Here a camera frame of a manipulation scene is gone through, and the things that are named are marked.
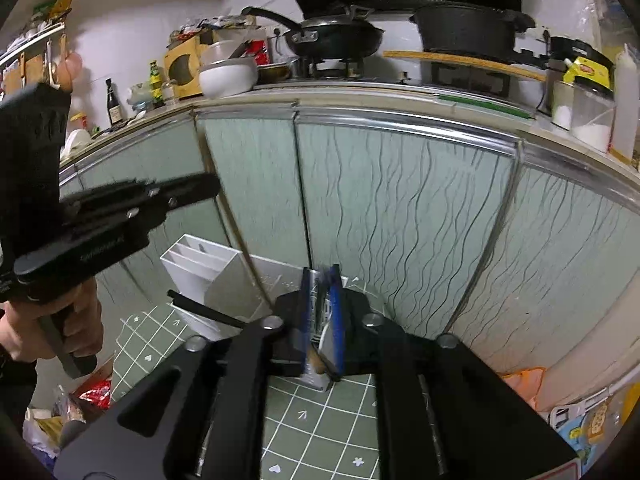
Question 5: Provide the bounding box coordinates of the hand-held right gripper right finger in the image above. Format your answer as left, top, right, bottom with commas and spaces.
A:
324, 265, 579, 480

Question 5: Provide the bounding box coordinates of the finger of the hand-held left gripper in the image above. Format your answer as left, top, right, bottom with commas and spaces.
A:
59, 204, 169, 248
75, 172, 222, 213

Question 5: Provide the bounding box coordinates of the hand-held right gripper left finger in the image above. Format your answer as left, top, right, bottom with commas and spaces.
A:
52, 267, 321, 480

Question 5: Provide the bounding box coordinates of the white plastic utensil holder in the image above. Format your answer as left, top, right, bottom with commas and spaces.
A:
159, 233, 362, 392

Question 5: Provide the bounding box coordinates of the slim black chopstick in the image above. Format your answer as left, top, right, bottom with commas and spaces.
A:
166, 290, 247, 327

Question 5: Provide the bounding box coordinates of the person's left hand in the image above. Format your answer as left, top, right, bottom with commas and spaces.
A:
0, 276, 104, 363

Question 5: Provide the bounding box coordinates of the hanging wooden cutting board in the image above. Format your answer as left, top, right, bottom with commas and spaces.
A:
2, 54, 47, 97

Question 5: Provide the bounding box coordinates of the dark glass bottle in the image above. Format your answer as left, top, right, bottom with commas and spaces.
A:
105, 78, 125, 127

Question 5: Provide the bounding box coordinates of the green checked tablecloth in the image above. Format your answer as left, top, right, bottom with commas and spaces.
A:
112, 280, 387, 480

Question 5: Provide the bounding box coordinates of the green glass bottle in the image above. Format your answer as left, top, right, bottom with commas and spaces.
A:
148, 61, 165, 109

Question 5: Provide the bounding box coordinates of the white bowl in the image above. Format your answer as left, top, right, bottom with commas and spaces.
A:
198, 57, 259, 99

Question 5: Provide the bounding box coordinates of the yellow box with round hole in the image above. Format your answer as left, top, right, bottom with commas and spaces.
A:
164, 35, 213, 100

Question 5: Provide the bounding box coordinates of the red snack bag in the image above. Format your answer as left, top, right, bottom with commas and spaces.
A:
76, 379, 114, 407

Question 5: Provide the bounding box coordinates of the gas stove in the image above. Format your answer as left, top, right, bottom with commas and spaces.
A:
299, 57, 363, 81

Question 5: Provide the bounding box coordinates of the orange plastic bag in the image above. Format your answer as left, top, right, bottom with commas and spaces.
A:
501, 367, 549, 412

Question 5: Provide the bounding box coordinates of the black wok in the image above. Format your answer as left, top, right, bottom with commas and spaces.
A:
241, 4, 386, 57

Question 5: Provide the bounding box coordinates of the long wooden cutting board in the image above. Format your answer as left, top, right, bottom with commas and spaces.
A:
382, 49, 549, 83

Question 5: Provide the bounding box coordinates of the black cooking pot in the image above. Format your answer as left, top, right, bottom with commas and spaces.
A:
409, 2, 537, 62

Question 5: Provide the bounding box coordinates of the clear seasoning container set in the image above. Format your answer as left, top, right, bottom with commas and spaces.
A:
551, 56, 615, 154

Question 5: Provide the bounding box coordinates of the white squeeze bottle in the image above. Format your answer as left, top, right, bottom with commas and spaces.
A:
612, 44, 640, 159

